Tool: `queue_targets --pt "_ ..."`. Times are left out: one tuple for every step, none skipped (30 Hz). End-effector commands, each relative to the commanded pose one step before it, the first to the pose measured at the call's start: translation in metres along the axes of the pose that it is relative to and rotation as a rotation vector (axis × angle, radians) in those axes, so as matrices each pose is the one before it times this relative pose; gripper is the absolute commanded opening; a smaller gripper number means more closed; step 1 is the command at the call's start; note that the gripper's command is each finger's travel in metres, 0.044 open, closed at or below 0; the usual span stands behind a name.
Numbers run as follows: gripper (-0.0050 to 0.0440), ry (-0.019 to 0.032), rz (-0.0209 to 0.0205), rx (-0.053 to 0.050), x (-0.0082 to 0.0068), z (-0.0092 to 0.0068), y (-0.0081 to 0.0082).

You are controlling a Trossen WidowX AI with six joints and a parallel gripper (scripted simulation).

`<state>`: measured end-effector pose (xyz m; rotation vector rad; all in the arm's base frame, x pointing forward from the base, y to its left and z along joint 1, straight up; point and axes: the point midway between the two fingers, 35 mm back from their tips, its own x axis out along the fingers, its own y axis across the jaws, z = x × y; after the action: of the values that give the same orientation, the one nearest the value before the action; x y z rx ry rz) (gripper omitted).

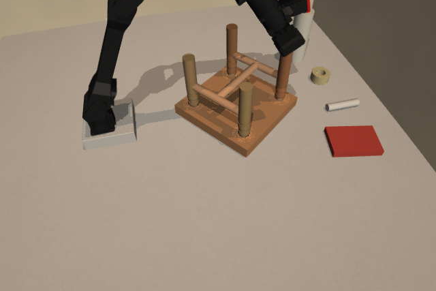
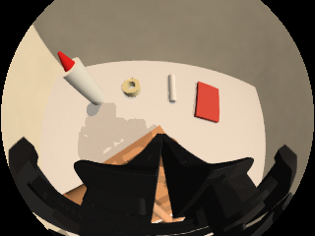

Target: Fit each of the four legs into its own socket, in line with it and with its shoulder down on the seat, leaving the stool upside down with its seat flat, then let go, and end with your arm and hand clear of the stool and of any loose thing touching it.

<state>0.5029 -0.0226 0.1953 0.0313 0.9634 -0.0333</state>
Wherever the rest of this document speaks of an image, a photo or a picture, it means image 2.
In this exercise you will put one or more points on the brown wooden stool seat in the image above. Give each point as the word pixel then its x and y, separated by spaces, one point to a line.
pixel 162 198

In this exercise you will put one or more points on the brown wooden stool legs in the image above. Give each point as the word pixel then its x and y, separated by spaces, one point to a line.
pixel 76 195

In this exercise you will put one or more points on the flat red rectangular block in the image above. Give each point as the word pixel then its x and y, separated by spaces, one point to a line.
pixel 207 103

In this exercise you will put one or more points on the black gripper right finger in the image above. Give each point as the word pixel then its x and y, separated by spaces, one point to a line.
pixel 188 176

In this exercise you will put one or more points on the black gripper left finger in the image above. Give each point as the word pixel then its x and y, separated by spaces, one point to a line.
pixel 138 178

